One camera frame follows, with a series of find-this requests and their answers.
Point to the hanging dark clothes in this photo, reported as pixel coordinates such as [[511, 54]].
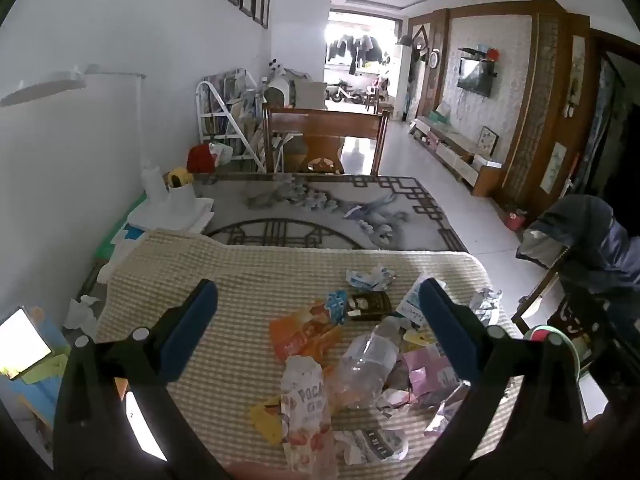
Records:
[[357, 47]]

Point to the red bin with green rim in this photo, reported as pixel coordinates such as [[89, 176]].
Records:
[[544, 331]]

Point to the yellow round object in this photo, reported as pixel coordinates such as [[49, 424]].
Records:
[[177, 177]]

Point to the green board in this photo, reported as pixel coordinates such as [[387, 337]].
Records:
[[115, 240]]

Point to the wall-mounted television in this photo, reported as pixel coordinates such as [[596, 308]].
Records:
[[475, 77]]

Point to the low wooden television cabinet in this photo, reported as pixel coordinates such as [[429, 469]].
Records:
[[465, 152]]

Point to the round wall clock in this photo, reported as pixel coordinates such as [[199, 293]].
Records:
[[434, 59]]

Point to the cardboard box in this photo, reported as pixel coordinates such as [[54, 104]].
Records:
[[310, 94]]

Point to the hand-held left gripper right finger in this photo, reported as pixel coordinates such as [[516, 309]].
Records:
[[447, 330]]

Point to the clear plastic bottle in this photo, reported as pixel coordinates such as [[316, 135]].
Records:
[[365, 360]]

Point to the small blue table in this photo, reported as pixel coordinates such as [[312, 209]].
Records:
[[42, 395]]

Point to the white snack bag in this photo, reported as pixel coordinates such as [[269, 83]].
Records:
[[302, 405]]

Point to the white balance bike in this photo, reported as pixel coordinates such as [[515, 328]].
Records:
[[342, 92]]

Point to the tablet with lit screen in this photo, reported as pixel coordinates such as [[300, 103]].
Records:
[[22, 340]]

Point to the white plush toy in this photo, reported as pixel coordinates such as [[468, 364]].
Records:
[[277, 85]]

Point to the woven beige table mat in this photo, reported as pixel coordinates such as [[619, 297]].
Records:
[[225, 410]]

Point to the red flower pot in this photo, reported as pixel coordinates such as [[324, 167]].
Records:
[[515, 219]]

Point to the silver foil wrapper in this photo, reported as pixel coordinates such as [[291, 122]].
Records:
[[482, 305]]

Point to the orange snack packet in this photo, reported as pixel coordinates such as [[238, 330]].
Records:
[[300, 330]]

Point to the black and white wrapper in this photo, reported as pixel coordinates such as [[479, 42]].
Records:
[[375, 445]]

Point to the small framed picture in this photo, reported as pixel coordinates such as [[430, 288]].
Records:
[[488, 140]]

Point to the white pen holder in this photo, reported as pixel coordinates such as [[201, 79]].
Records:
[[181, 199]]

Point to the brown wooden dining chair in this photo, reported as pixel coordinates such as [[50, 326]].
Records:
[[325, 125]]

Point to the white metal rack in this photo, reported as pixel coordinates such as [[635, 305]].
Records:
[[202, 110]]

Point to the white standing air conditioner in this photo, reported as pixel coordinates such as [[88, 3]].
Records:
[[402, 80]]

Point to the blue-white wrapper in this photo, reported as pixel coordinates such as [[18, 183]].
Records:
[[370, 277]]

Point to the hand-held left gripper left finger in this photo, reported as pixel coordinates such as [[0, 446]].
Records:
[[192, 330]]

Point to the white desk lamp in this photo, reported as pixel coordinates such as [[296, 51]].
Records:
[[160, 215]]

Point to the blue-white tissue packet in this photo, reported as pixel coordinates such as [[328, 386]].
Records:
[[410, 305]]

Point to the small blue wrapper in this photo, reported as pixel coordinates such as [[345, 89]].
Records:
[[336, 305]]

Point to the red bag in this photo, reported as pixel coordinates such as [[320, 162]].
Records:
[[200, 157]]

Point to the crumpled white tissue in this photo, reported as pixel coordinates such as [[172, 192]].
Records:
[[80, 312]]

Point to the pink wrapper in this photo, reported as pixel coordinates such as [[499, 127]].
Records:
[[425, 375]]

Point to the small yellow wrapper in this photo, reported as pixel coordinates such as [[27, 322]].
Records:
[[417, 340]]

